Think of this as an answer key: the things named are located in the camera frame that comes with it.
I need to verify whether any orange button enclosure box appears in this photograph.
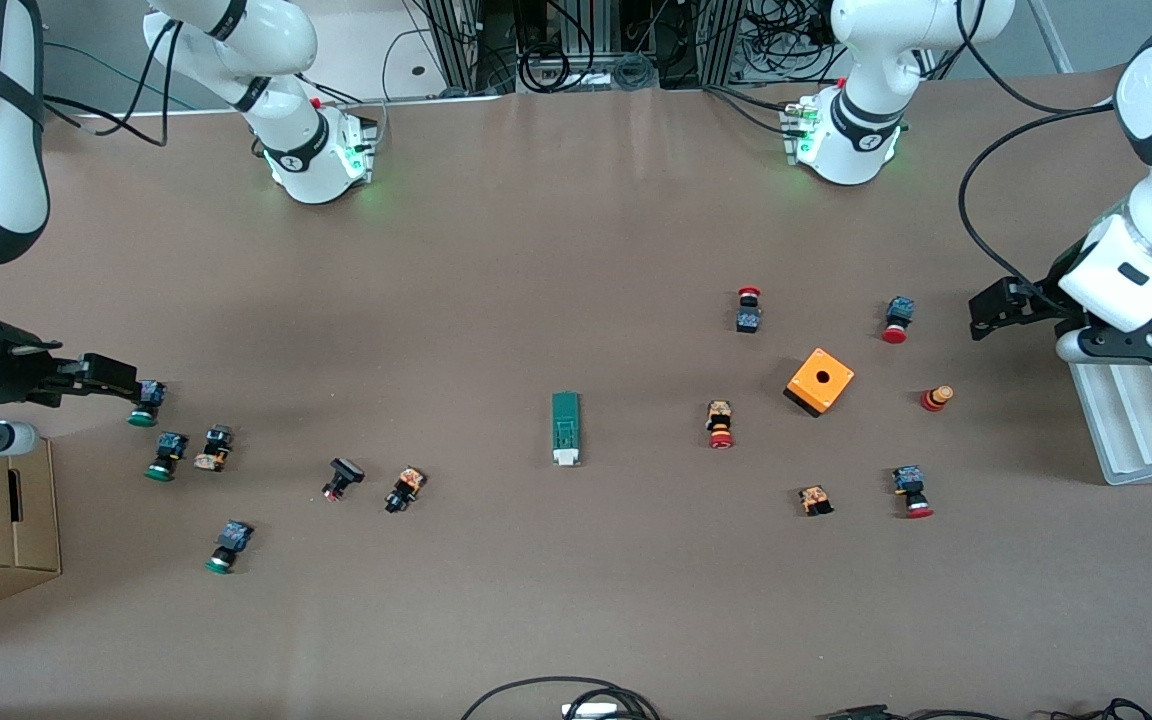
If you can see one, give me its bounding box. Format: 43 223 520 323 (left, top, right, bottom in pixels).
783 347 856 419

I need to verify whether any grey coiled cable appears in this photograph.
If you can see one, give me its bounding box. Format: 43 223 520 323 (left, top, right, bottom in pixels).
611 52 657 89

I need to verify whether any thin black cable with connector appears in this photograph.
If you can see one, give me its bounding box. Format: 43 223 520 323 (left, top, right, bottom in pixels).
816 697 1152 720

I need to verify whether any red pushbutton blue contact block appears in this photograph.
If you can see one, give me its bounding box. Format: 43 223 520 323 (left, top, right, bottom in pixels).
892 465 935 520
881 296 916 345

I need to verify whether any black coiled cable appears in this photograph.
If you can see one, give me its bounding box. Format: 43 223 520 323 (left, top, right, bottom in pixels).
519 45 577 93

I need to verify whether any grey metal bar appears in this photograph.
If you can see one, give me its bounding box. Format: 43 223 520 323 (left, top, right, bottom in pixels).
1026 0 1075 76

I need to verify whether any aluminium equipment rack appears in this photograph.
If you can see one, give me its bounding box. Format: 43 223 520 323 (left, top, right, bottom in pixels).
421 0 752 96

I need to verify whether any black pushbutton red tip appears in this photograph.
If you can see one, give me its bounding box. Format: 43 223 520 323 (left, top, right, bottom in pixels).
321 457 366 503

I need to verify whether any thin green cable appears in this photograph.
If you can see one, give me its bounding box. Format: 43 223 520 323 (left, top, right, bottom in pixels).
41 40 267 151

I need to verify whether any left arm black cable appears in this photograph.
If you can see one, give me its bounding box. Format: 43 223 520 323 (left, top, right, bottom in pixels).
956 0 1122 301

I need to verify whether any grey white ribbed tray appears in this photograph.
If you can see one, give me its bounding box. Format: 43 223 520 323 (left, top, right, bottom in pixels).
1069 300 1152 488

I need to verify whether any black cable tangle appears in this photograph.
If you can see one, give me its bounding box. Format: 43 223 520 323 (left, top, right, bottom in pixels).
741 0 842 61

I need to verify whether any black looped cable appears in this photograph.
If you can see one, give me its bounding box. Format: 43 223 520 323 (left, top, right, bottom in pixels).
460 676 662 720

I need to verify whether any green pushbutton blue contact block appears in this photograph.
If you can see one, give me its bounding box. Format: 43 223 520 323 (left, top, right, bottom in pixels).
204 519 255 576
144 431 190 483
127 379 168 429

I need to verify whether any black pushbutton orange contact block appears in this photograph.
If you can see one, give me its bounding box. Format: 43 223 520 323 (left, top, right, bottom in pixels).
383 465 428 515

